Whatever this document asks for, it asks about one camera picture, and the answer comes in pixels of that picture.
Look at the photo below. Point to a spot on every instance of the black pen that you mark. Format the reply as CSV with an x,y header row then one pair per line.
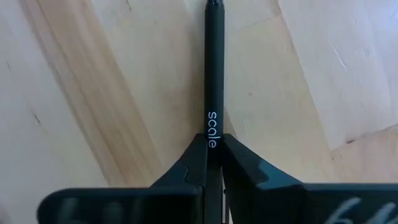
x,y
214,62

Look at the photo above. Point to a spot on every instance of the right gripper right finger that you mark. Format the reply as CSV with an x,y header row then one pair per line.
x,y
280,202

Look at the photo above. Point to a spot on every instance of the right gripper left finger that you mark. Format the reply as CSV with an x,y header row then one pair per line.
x,y
174,202

